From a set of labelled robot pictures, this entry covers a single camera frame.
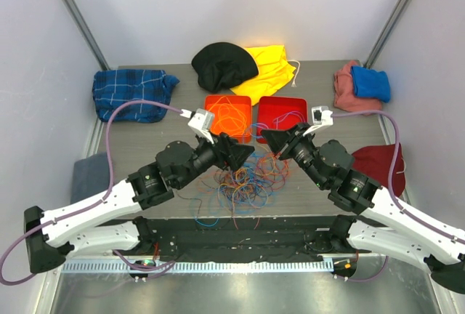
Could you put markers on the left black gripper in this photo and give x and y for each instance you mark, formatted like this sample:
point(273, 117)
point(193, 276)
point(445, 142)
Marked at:
point(229, 153)

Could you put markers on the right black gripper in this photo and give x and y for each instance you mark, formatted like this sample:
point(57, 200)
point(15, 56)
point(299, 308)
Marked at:
point(283, 141)

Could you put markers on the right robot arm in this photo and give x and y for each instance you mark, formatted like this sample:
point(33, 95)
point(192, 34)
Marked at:
point(409, 234)

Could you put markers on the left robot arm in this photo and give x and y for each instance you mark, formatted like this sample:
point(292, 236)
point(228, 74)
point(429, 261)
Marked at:
point(55, 236)

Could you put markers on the red plastic box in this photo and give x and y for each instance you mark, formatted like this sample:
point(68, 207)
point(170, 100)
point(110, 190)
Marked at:
point(279, 113)

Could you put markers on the orange plastic box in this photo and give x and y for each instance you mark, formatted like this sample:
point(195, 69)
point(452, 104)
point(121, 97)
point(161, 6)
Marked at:
point(232, 115)

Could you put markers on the pink cloth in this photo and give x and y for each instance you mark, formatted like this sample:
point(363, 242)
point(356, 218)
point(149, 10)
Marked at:
point(344, 95)

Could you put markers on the yellow cloth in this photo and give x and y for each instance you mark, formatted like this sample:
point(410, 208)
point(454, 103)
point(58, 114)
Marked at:
point(274, 73)

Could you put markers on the dark red cloth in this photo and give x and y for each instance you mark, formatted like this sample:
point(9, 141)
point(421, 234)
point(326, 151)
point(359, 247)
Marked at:
point(375, 161)

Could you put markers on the black cloth hat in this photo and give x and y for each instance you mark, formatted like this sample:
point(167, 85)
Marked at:
point(223, 65)

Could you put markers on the blue plaid cloth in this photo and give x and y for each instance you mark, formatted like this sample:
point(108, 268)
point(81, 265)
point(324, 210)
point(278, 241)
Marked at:
point(113, 88)

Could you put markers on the grey cloth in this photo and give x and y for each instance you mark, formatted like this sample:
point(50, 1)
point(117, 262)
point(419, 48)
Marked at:
point(90, 176)

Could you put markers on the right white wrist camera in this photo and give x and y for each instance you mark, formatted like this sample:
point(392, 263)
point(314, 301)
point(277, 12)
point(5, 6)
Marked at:
point(321, 119)

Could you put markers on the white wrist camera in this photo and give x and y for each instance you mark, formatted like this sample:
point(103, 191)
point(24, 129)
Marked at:
point(200, 122)
point(321, 119)

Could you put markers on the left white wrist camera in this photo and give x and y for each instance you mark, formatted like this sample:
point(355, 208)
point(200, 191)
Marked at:
point(200, 122)

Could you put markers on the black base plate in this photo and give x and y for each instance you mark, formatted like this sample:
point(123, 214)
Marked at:
point(245, 240)

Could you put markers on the white cable duct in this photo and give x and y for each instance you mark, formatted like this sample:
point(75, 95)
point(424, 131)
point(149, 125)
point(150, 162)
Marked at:
point(117, 266)

